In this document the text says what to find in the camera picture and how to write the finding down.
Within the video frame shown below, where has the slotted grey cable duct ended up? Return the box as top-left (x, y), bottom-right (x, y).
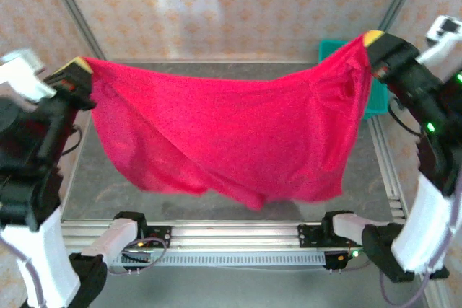
top-left (108, 252), bottom-right (328, 268)

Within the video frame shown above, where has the right gripper black thin cable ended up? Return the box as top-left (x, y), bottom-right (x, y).
top-left (388, 97), bottom-right (422, 136)

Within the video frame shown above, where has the gripper black thin cable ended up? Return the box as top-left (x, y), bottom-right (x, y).
top-left (388, 97), bottom-right (422, 136)
top-left (59, 123), bottom-right (84, 156)

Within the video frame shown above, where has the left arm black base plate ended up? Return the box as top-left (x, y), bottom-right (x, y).
top-left (139, 226), bottom-right (173, 250)

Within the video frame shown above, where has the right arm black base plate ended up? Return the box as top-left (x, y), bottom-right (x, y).
top-left (297, 224), bottom-right (335, 250)

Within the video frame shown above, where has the patterned white cloth backdrop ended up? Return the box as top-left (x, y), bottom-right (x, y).
top-left (0, 0), bottom-right (462, 308)

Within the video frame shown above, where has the aluminium table end rail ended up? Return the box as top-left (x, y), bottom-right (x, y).
top-left (93, 58), bottom-right (321, 65)

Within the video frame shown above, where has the red t-shirt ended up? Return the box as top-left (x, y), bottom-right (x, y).
top-left (81, 33), bottom-right (375, 211)

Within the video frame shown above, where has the left gripper black thin cable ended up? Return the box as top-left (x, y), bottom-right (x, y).
top-left (59, 123), bottom-right (84, 156)

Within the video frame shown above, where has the teal plastic mesh basket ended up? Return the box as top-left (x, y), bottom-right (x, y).
top-left (318, 38), bottom-right (389, 121)

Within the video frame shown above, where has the aluminium frame leg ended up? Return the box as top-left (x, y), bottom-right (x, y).
top-left (424, 275), bottom-right (450, 308)

